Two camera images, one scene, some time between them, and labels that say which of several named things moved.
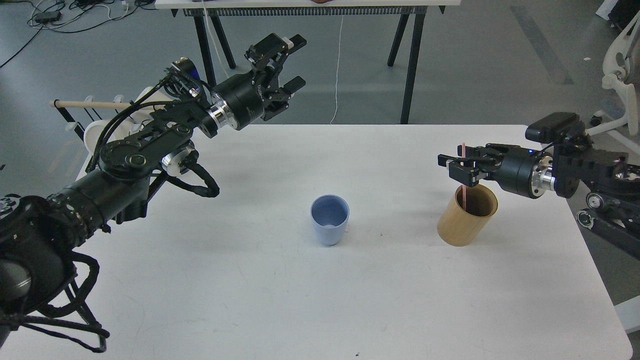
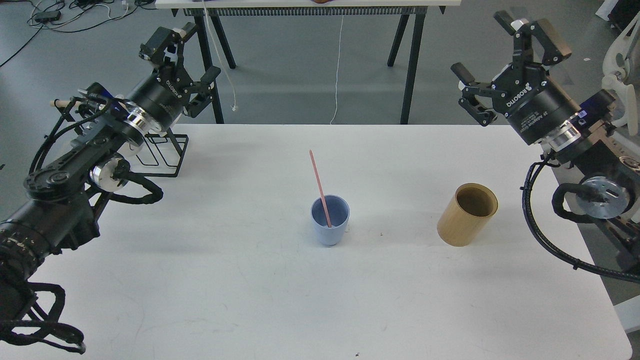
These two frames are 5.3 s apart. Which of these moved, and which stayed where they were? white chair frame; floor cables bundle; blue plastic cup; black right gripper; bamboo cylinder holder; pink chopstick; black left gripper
Moved: pink chopstick; black right gripper; black left gripper
Stayed: white chair frame; bamboo cylinder holder; floor cables bundle; blue plastic cup
